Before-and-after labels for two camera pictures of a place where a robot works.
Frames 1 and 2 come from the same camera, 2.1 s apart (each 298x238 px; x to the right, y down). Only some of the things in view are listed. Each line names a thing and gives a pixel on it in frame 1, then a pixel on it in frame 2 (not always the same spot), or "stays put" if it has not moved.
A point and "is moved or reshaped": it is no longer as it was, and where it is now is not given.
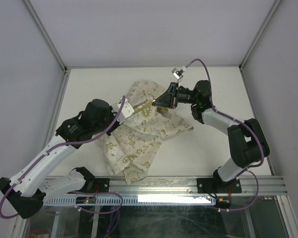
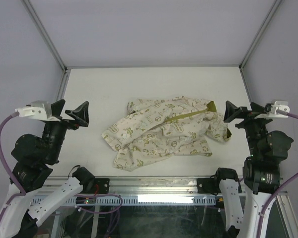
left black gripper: (113, 114) to (81, 114)
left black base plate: (97, 185) stays put
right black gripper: (170, 97) to (257, 109)
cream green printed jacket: (131, 148) is moved or reshaped
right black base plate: (217, 185) stays put
